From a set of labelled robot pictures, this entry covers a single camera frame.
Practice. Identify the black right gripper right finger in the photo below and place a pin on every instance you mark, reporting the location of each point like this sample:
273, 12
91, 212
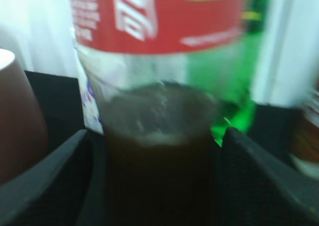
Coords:
257, 189

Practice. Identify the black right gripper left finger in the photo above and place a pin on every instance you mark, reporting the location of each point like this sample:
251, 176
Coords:
61, 190

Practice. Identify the red label cola bottle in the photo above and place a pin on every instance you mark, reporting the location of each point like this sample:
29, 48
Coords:
159, 71

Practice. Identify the green sprite bottle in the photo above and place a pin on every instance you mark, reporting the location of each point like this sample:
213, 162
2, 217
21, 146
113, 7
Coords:
236, 86

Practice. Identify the red ceramic mug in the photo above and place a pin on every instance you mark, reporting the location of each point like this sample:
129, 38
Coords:
23, 131

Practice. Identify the white milk carton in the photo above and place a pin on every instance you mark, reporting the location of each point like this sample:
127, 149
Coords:
91, 115

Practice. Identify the nescafe coffee bottle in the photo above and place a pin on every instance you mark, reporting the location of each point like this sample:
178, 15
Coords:
304, 150

